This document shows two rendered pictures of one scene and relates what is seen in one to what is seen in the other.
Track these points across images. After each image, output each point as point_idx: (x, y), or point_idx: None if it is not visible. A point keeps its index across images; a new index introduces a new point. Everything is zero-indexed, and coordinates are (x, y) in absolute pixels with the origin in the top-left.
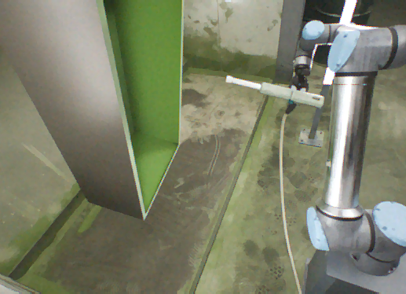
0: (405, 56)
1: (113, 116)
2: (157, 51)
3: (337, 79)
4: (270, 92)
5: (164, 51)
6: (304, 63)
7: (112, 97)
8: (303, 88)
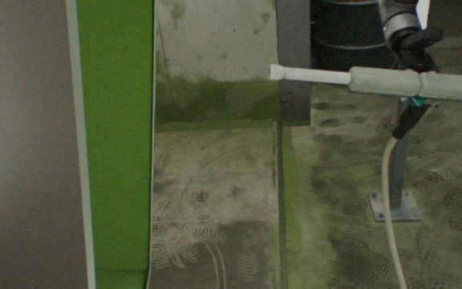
0: None
1: (39, 135)
2: (88, 29)
3: None
4: (376, 83)
5: (107, 26)
6: (411, 25)
7: (46, 32)
8: (430, 71)
